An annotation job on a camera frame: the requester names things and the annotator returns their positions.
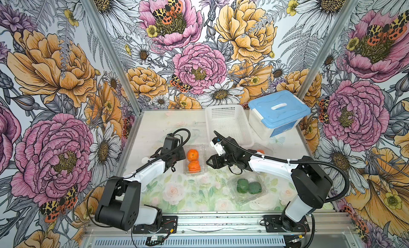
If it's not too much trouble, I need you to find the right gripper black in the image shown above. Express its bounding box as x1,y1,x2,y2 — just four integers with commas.
206,154,236,170

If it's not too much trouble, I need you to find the clear clamshell container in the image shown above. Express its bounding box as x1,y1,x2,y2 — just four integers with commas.
183,145,208,175
251,144,274,156

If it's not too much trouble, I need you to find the white perforated plastic basket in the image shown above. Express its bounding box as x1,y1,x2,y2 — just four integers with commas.
204,105,255,148

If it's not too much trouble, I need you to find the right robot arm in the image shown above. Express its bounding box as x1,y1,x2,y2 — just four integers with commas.
207,137,333,232

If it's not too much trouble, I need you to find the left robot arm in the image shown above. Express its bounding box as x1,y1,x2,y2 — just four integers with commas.
94,134,189,232

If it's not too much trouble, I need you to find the green fruit left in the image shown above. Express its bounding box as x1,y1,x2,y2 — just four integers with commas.
236,179,249,194

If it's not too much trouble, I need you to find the green fruit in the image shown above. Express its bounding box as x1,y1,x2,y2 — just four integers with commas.
236,179,249,194
248,181,263,195

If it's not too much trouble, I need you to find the clear clamshell with green fruit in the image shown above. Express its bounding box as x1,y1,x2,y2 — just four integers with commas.
228,172,267,205

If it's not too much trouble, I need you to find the green fruit right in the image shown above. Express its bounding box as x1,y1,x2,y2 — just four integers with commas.
248,181,263,195

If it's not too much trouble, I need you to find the blue lid storage box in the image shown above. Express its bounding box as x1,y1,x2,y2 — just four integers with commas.
248,90,311,140

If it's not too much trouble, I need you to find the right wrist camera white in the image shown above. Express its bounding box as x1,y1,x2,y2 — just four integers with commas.
210,137,225,156

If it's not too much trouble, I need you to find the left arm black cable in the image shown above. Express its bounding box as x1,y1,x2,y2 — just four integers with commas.
86,128,191,228

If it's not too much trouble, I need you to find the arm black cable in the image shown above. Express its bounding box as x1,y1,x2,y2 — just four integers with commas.
86,128,191,228
213,130,350,204

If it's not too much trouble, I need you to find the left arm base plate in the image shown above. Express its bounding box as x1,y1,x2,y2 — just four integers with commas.
132,215,179,234

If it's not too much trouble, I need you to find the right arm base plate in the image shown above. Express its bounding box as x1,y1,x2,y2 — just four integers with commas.
262,215,310,233

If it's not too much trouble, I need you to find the aluminium front rail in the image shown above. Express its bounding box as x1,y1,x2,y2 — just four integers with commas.
81,212,365,248

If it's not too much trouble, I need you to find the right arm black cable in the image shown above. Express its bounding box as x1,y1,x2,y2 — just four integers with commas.
213,130,350,204

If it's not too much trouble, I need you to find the left aluminium corner post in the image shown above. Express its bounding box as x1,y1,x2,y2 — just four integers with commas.
80,0,142,116

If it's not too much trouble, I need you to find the aluminium corner post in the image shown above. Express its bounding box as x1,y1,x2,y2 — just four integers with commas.
80,0,142,116
297,0,359,100

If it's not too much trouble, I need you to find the right aluminium corner post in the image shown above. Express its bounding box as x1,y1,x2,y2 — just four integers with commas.
297,0,359,100

